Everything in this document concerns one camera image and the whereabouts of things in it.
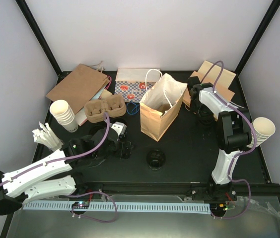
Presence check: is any orange kraft paper bag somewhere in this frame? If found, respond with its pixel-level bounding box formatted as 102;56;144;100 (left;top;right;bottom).
140;68;187;141

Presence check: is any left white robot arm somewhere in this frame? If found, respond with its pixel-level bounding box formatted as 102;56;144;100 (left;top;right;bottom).
0;128;135;216

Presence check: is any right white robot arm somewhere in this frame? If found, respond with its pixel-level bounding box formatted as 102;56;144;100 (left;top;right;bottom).
187;76;252;200

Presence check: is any black lid stack left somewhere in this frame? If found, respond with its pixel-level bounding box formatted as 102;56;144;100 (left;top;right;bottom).
197;108;214;126

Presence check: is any orange flat bag right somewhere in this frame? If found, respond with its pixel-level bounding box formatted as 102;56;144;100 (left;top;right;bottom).
183;71;235;108

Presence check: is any tan flat paper bag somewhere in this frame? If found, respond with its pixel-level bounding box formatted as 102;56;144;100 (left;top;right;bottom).
198;60;236;90

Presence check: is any stack of pulp cup carriers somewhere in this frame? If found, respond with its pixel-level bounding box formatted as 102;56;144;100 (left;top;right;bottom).
84;95;127;123

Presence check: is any left stack of paper cups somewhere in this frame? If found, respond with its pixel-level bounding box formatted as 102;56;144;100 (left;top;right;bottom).
49;100;78;133

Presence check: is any stack of paper cups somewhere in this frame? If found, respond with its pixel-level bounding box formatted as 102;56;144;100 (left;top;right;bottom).
49;100;78;133
247;117;276;148

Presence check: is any checkered printed paper bag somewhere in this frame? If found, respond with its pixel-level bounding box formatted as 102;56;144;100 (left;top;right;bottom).
115;68;161;103

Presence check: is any bundle of wrapped straws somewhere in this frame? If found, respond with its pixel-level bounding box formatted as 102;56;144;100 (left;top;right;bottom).
32;122;63;152

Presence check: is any right stack of paper cups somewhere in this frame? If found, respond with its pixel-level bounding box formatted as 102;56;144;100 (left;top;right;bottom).
247;117;276;148

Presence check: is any brown flat paper bag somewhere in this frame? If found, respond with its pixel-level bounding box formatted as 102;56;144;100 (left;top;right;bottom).
46;64;109;114

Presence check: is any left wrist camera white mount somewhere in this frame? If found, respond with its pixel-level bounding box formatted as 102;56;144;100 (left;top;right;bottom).
111;121;127;138

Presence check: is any blue bag handle string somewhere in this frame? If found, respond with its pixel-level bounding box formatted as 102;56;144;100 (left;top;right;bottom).
126;100;140;116

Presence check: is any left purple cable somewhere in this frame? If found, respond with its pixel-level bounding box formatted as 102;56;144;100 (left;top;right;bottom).
0;113;120;223

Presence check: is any purple cable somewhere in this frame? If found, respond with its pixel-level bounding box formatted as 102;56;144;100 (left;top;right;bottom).
0;113;120;223
201;60;259;220

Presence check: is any blue slotted cable duct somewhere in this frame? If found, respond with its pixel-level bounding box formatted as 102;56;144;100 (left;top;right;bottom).
23;200;210;215

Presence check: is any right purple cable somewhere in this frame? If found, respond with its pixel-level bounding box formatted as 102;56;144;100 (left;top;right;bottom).
201;60;259;220

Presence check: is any right black frame post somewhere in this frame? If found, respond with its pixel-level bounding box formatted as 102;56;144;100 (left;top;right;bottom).
234;0;280;75

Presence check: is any black frame post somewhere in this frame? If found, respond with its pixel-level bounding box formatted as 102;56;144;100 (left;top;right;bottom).
234;0;280;75
15;0;62;76

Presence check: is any left black frame post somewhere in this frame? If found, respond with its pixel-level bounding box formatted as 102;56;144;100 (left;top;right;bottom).
15;0;62;76

